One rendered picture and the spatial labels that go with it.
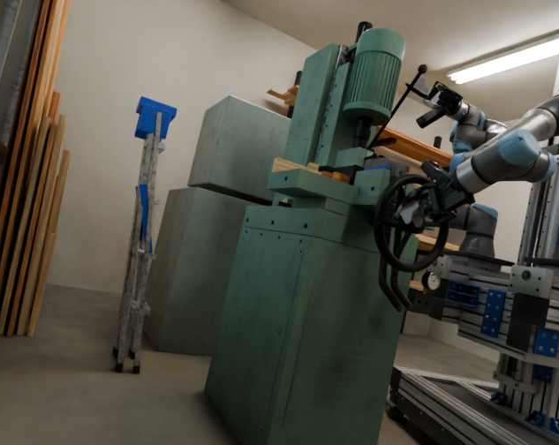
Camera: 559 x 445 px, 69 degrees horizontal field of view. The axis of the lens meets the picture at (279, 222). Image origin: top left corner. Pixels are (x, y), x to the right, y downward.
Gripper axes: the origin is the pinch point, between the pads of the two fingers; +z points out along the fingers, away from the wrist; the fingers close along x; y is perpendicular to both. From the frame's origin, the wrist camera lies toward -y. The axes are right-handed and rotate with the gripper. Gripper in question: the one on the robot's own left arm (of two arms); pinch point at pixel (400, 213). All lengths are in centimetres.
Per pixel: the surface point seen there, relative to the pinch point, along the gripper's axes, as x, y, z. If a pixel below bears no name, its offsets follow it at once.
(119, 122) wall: -56, -184, 210
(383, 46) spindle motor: 7, -70, -3
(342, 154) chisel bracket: 8, -43, 27
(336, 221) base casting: -3.2, -8.4, 22.4
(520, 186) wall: 344, -189, 114
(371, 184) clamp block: 3.2, -17.6, 11.1
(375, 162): 4.4, -24.7, 8.8
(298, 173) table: -19.7, -17.8, 17.2
